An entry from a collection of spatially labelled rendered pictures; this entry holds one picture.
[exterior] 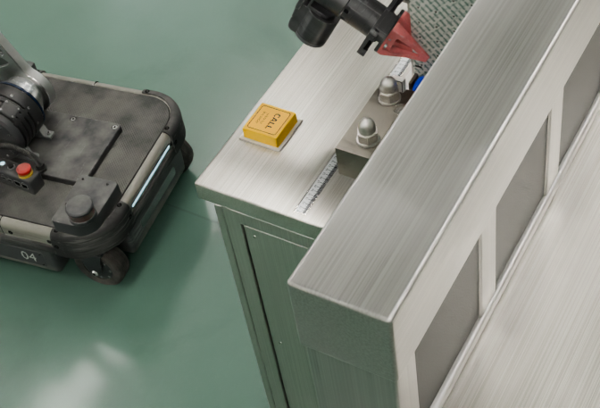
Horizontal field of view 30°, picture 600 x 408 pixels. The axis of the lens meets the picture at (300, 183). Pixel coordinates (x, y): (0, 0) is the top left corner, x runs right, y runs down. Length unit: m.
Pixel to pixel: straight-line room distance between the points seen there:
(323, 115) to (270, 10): 1.71
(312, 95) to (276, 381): 0.64
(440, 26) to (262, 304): 0.67
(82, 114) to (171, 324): 0.64
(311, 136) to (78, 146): 1.15
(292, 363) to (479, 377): 1.27
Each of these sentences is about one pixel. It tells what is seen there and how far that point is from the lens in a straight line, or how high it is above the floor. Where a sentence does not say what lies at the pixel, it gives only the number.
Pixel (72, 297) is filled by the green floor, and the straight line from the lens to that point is 2.99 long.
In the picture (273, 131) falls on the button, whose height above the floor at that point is 0.92.
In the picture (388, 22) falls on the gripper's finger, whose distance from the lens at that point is 1.76.
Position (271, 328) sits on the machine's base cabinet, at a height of 0.52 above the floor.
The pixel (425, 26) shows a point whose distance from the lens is 1.75.
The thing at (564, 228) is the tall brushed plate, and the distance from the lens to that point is 1.07.
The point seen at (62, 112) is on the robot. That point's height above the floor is 0.24.
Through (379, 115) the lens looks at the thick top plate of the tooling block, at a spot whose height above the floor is 1.03.
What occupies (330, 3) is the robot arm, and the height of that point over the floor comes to 1.16.
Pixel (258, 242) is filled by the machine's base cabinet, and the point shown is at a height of 0.79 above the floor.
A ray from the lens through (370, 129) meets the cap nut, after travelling 1.70.
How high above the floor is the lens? 2.26
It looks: 47 degrees down
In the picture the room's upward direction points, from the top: 11 degrees counter-clockwise
